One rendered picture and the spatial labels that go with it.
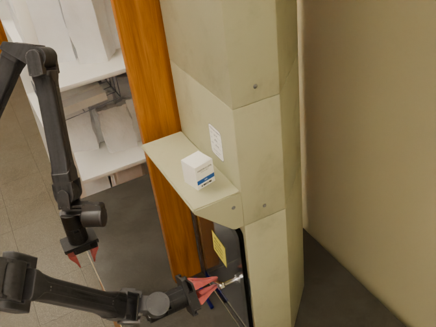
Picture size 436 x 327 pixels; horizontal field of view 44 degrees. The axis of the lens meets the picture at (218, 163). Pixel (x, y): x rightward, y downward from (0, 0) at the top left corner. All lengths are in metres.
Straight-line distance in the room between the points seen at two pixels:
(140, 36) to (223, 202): 0.45
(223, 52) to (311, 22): 0.56
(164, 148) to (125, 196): 0.86
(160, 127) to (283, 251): 0.46
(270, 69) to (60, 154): 0.71
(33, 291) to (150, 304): 0.31
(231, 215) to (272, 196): 0.11
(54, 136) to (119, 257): 0.57
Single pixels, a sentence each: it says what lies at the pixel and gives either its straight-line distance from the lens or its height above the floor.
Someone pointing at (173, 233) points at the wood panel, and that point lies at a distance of 1.64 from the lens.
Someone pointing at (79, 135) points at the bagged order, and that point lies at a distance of 2.54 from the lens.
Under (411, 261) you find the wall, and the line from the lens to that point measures 1.54.
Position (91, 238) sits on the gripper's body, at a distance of 1.63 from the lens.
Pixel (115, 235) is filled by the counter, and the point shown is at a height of 0.94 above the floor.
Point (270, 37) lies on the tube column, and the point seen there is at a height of 1.83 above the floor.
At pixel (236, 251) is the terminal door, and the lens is 1.30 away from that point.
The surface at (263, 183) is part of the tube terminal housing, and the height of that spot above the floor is 1.51.
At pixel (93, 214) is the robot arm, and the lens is 1.54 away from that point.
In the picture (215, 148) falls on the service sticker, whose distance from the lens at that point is 1.20.
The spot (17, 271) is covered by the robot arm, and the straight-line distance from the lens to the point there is 1.10.
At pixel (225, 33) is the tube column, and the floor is 1.87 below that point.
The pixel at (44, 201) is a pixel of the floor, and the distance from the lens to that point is 3.99.
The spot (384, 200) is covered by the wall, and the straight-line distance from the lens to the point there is 1.51.
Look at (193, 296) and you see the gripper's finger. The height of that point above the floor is 1.19.
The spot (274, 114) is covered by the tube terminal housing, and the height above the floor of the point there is 1.67.
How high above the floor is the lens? 2.21
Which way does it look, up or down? 34 degrees down
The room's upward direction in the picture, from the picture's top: 8 degrees counter-clockwise
